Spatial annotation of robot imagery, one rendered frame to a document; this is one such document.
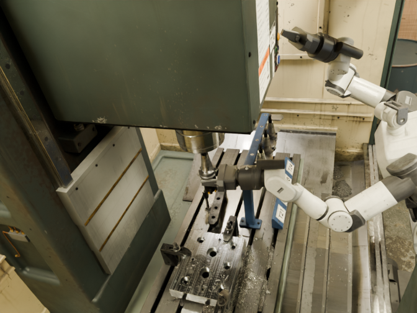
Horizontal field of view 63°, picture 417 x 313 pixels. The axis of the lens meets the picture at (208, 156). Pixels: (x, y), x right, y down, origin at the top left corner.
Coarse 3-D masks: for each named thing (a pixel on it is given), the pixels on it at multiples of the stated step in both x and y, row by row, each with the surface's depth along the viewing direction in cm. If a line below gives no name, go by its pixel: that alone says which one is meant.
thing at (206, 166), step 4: (200, 156) 117; (204, 156) 115; (208, 156) 116; (204, 160) 116; (208, 160) 117; (204, 164) 117; (208, 164) 117; (204, 168) 118; (208, 168) 118; (212, 168) 119; (204, 172) 119; (208, 172) 118
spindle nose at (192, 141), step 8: (176, 136) 108; (184, 136) 103; (192, 136) 102; (200, 136) 102; (208, 136) 103; (216, 136) 104; (224, 136) 110; (184, 144) 106; (192, 144) 104; (200, 144) 104; (208, 144) 104; (216, 144) 106; (192, 152) 107; (200, 152) 106
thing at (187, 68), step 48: (0, 0) 87; (48, 0) 83; (96, 0) 79; (144, 0) 75; (192, 0) 72; (240, 0) 70; (48, 48) 92; (96, 48) 87; (144, 48) 83; (192, 48) 79; (240, 48) 76; (48, 96) 104; (96, 96) 98; (144, 96) 92; (192, 96) 87; (240, 96) 83
